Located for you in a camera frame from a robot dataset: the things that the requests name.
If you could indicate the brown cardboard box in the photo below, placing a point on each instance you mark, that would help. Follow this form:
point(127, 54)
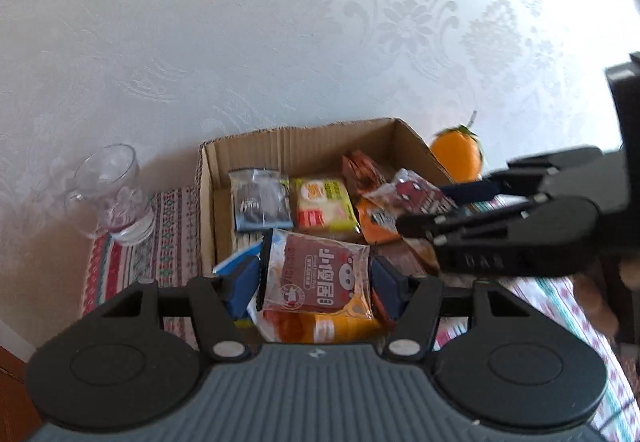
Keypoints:
point(300, 142)

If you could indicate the brown wooden door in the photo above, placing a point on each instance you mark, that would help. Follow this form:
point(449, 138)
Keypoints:
point(10, 397)

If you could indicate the blue clear snack packet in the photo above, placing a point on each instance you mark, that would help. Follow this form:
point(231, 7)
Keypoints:
point(260, 202)

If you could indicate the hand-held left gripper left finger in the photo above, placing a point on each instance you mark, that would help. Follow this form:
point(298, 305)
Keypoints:
point(242, 283)

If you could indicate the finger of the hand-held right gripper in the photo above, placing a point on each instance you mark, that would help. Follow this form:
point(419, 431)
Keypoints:
point(450, 224)
point(470, 189)

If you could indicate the brown red clear packet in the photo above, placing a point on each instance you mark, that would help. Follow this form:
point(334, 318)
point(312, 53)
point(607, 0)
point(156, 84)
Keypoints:
point(362, 170)

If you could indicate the yellow bread packet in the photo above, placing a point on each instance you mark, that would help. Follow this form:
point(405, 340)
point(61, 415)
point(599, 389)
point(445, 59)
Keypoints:
point(322, 204)

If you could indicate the black red snack packet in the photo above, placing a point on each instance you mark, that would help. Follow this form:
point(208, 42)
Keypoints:
point(415, 194)

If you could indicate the orange with green leaf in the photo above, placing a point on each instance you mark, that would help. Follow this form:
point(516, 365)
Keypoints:
point(455, 152)

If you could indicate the person's right hand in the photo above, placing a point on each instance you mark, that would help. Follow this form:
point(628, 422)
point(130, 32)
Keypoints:
point(590, 302)

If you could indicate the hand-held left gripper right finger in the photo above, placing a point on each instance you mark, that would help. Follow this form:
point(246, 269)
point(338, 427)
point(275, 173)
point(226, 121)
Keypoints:
point(385, 283)

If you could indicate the red label bun packet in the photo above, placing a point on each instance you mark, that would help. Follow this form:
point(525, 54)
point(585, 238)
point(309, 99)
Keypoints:
point(310, 272)

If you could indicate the yellow orange snack packet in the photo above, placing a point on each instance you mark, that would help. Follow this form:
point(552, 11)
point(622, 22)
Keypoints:
point(325, 327)

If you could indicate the clear glass cup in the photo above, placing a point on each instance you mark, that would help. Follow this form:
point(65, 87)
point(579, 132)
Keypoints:
point(110, 182)

